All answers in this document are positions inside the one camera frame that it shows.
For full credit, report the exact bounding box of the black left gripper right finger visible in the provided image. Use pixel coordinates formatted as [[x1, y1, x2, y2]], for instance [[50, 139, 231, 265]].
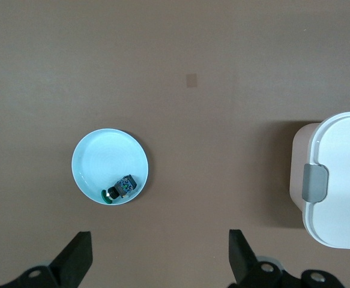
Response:
[[227, 229, 347, 288]]

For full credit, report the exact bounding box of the white lidded lunch box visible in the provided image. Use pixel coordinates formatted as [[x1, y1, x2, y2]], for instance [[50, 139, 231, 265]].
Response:
[[289, 111, 350, 250]]

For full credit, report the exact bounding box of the light blue round plate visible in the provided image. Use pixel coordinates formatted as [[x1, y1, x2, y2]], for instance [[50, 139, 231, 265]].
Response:
[[71, 128, 149, 206]]

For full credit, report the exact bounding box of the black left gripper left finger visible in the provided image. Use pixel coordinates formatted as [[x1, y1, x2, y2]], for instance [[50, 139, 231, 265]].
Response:
[[0, 230, 93, 288]]

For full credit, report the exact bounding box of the small dark object on blue plate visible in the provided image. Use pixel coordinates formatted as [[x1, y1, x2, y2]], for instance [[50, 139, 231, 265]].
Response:
[[101, 173, 138, 204]]

